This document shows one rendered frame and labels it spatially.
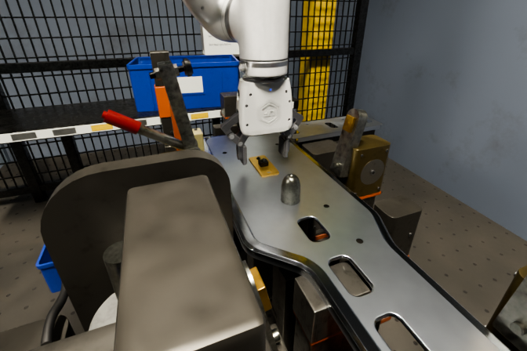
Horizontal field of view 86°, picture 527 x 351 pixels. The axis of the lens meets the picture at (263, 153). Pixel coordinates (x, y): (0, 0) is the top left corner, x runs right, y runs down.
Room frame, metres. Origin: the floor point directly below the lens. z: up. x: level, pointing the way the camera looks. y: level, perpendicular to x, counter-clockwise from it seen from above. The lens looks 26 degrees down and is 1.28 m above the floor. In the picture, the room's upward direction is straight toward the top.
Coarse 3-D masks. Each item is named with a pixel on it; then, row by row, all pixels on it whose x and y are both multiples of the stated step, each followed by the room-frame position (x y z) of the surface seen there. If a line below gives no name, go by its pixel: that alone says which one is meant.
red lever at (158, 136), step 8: (104, 112) 0.41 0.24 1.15; (112, 112) 0.42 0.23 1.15; (104, 120) 0.41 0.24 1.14; (112, 120) 0.41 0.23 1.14; (120, 120) 0.41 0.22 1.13; (128, 120) 0.42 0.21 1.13; (128, 128) 0.42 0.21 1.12; (136, 128) 0.42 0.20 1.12; (144, 128) 0.43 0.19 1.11; (152, 128) 0.44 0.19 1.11; (152, 136) 0.43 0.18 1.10; (160, 136) 0.44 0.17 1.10; (168, 136) 0.44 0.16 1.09; (168, 144) 0.44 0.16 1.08; (176, 144) 0.44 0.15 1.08
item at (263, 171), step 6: (258, 156) 0.55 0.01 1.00; (264, 156) 0.55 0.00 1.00; (252, 162) 0.52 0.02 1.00; (258, 162) 0.51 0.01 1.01; (264, 162) 0.50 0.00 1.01; (270, 162) 0.52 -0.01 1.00; (258, 168) 0.49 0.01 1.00; (264, 168) 0.49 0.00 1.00; (270, 168) 0.49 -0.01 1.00; (276, 168) 0.49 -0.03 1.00; (264, 174) 0.47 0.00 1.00; (270, 174) 0.47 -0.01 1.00; (276, 174) 0.47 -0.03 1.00
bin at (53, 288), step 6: (42, 252) 0.48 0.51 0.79; (48, 252) 0.50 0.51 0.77; (42, 258) 0.47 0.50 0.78; (48, 258) 0.49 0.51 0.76; (36, 264) 0.44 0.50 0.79; (42, 264) 0.44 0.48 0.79; (48, 264) 0.44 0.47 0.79; (42, 270) 0.44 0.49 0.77; (48, 270) 0.45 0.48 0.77; (54, 270) 0.45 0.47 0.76; (48, 276) 0.44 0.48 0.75; (54, 276) 0.45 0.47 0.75; (48, 282) 0.44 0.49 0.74; (54, 282) 0.45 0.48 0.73; (60, 282) 0.45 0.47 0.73; (54, 288) 0.44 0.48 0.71; (60, 288) 0.45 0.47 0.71
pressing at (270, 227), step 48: (240, 192) 0.41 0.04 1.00; (336, 192) 0.41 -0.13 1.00; (240, 240) 0.30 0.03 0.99; (288, 240) 0.30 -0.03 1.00; (336, 240) 0.30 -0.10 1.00; (384, 240) 0.30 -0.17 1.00; (336, 288) 0.22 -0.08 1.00; (384, 288) 0.22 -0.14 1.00; (432, 288) 0.22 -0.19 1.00; (432, 336) 0.17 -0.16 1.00; (480, 336) 0.17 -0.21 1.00
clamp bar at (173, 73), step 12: (168, 60) 0.47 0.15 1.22; (156, 72) 0.44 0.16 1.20; (168, 72) 0.44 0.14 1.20; (192, 72) 0.46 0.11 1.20; (168, 84) 0.43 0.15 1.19; (168, 96) 0.43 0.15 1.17; (180, 96) 0.44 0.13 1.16; (180, 108) 0.44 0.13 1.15; (180, 120) 0.44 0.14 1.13; (180, 132) 0.44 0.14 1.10; (192, 132) 0.44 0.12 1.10; (192, 144) 0.44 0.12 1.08
